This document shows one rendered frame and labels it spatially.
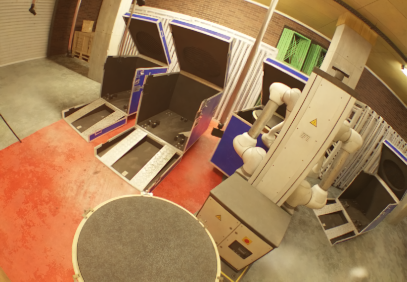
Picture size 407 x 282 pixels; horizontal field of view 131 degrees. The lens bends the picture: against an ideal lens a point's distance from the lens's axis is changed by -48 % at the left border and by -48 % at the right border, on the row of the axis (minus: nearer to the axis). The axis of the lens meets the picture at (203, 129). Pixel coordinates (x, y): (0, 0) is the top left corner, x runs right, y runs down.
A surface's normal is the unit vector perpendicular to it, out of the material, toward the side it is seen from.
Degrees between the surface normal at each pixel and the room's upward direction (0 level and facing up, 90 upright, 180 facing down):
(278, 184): 90
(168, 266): 0
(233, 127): 90
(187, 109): 90
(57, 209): 0
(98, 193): 0
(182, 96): 90
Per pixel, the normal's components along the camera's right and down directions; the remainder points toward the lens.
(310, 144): -0.61, 0.17
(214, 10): -0.29, 0.37
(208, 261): 0.34, -0.83
